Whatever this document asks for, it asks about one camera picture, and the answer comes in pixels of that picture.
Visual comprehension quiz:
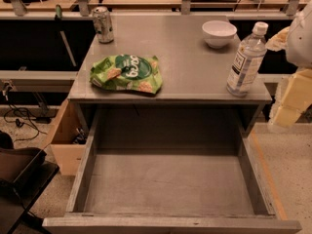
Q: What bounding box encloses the grey cabinet with open drawer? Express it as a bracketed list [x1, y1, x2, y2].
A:
[44, 14, 300, 234]

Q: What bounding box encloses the clear plastic water bottle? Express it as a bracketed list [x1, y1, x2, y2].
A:
[226, 21, 268, 97]

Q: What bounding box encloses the wooden box on floor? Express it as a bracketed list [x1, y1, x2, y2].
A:
[45, 99, 85, 176]

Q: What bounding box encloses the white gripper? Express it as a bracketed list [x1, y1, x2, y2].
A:
[266, 1, 312, 128]

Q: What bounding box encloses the black cable on floor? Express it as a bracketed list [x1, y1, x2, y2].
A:
[2, 102, 49, 143]

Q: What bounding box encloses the green snack chip bag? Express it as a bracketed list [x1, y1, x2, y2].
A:
[89, 55, 163, 95]

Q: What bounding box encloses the black chair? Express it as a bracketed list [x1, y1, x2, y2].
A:
[0, 132, 59, 234]

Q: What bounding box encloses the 7up soda can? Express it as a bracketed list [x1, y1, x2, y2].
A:
[93, 7, 114, 43]

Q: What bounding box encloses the white ceramic bowl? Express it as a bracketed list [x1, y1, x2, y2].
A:
[202, 20, 237, 49]

